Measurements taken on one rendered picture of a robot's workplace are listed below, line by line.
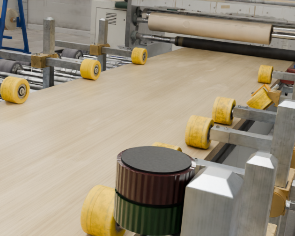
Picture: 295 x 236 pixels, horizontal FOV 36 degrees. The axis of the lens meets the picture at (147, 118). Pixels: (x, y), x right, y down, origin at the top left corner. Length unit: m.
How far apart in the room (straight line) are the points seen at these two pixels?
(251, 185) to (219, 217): 0.26
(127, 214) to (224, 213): 0.07
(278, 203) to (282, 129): 0.13
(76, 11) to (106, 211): 10.17
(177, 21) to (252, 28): 0.48
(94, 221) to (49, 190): 0.21
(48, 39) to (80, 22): 8.76
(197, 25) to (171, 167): 2.67
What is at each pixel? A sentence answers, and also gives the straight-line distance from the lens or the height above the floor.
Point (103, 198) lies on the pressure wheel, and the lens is 0.72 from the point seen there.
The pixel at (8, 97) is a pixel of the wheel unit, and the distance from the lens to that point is 1.49.
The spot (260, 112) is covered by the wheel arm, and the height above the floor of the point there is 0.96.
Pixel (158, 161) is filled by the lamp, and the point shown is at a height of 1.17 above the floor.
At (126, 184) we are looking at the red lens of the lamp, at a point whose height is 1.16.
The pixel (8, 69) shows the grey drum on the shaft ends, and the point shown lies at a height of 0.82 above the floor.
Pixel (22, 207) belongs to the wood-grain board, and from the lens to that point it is 0.86.
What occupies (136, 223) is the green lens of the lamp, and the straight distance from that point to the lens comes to 0.34.
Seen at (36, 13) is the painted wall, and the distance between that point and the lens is 11.43.
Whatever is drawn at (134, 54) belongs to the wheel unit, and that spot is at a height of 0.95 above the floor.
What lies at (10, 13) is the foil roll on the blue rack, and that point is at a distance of 7.74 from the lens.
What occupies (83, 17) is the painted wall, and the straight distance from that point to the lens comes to 10.72.
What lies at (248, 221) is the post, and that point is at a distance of 0.61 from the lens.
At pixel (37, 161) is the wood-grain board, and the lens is 1.05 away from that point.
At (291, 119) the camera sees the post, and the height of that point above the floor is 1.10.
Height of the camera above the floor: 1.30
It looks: 17 degrees down
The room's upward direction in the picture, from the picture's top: 5 degrees clockwise
